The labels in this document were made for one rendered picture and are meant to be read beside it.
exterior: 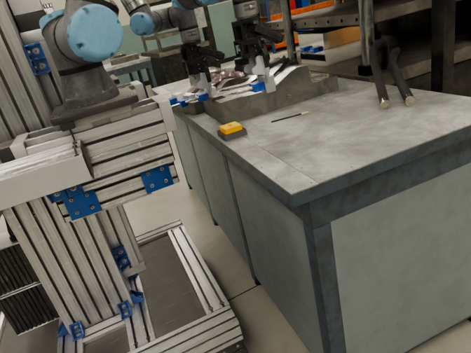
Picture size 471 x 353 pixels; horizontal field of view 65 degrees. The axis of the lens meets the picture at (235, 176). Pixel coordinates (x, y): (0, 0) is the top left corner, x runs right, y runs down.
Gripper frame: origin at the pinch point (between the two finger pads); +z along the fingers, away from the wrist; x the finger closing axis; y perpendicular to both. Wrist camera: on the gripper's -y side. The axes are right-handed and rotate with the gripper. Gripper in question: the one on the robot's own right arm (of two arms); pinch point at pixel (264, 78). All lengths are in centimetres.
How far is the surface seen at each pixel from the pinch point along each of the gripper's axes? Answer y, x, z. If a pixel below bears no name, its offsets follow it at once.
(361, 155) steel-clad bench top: -1.4, 47.4, 15.0
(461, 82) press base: -111, -18, 33
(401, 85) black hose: -38.9, 20.7, 10.5
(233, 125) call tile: 15.7, 4.2, 11.4
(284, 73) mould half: -13.9, -12.1, 3.0
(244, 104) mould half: 5.2, -10.0, 9.1
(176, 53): -69, -477, 22
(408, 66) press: -78, -18, 16
